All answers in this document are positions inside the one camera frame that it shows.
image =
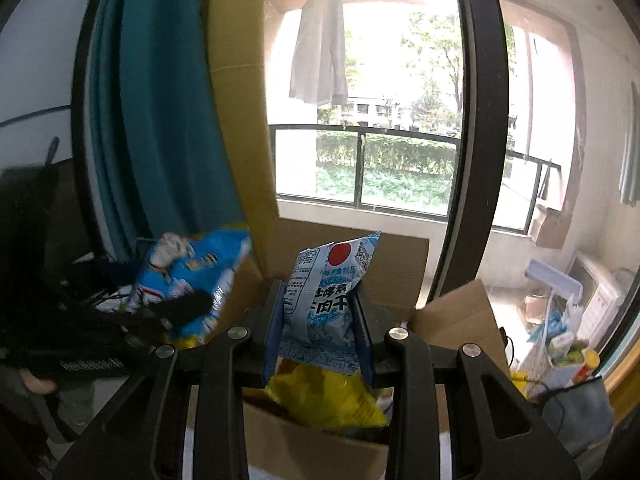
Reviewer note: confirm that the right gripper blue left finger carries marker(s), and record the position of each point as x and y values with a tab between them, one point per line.
271	328

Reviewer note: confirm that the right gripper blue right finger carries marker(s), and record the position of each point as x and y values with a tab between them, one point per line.
366	332

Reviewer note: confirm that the light blue jerky packet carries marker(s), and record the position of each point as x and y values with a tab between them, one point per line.
317	325

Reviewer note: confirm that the yellow-green chip bag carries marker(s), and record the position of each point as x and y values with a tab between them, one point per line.
324	400

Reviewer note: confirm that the blue yellow snack bag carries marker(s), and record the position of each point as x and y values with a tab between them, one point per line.
192	279

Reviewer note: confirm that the left hand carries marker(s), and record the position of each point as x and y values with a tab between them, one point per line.
37	385

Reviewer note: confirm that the brown cardboard box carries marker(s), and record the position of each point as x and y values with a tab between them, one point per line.
432	358

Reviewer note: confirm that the white storage basket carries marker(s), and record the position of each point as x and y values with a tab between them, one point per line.
557	365

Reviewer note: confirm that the white hanging shirt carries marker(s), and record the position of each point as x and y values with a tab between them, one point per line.
318	73

